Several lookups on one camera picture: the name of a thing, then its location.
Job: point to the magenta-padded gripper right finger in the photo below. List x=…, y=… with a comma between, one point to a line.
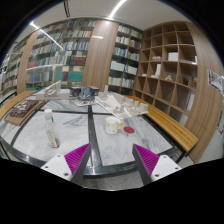
x=160, y=166

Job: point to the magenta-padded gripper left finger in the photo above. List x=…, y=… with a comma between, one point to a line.
x=61, y=165

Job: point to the clear plastic drink bottle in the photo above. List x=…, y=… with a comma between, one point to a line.
x=52, y=133

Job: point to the long wooden slatted bench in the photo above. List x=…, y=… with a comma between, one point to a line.
x=170, y=125

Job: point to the brown wooden site model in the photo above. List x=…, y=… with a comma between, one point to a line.
x=23, y=110

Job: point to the white city block model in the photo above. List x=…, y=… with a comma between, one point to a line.
x=120, y=105

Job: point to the white sloped building model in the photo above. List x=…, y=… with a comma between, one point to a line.
x=53, y=90

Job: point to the dark grey building model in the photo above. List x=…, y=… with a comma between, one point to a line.
x=85, y=92

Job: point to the wooden cubby shelf unit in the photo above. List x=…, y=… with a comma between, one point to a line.
x=166, y=73

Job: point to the narrow book-filled shelf unit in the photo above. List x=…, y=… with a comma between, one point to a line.
x=125, y=56

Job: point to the wide book-filled shelf unit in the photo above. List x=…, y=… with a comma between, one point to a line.
x=66, y=50

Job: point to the linear ceiling light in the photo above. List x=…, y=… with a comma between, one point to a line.
x=116, y=9

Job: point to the wall poster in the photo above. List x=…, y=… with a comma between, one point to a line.
x=215, y=80

